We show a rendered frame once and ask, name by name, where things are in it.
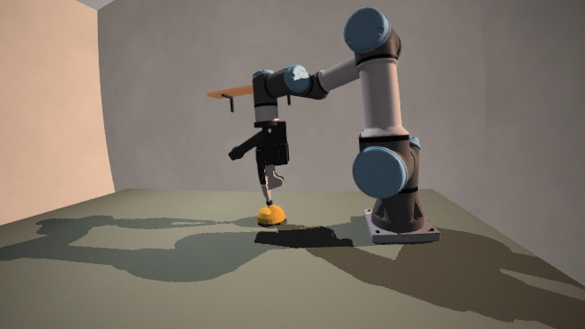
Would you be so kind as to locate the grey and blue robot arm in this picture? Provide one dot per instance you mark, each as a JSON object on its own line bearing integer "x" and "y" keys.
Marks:
{"x": 386, "y": 149}

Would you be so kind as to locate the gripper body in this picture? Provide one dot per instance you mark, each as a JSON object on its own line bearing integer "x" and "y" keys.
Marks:
{"x": 276, "y": 153}

